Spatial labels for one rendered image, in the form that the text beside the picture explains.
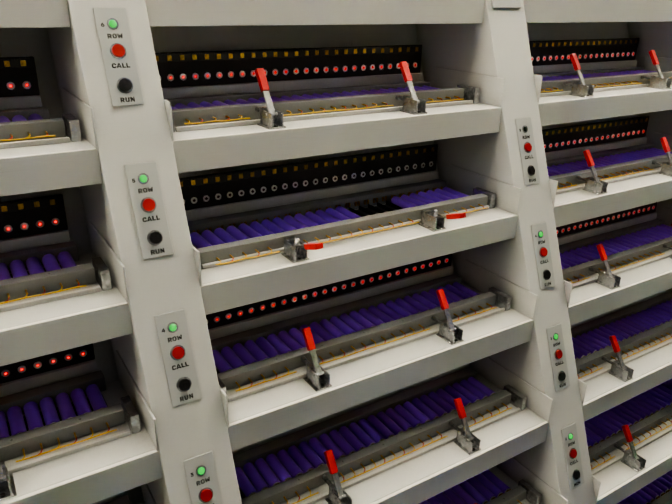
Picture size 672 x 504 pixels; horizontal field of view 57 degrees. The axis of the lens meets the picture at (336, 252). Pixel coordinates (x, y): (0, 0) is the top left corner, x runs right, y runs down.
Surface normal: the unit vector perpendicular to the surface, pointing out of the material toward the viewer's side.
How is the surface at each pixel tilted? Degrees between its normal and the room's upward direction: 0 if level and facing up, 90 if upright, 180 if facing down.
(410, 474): 21
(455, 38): 90
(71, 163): 111
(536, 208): 90
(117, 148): 90
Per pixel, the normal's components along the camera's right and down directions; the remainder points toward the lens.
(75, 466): 0.02, -0.92
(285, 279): 0.53, 0.33
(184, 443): 0.50, -0.02
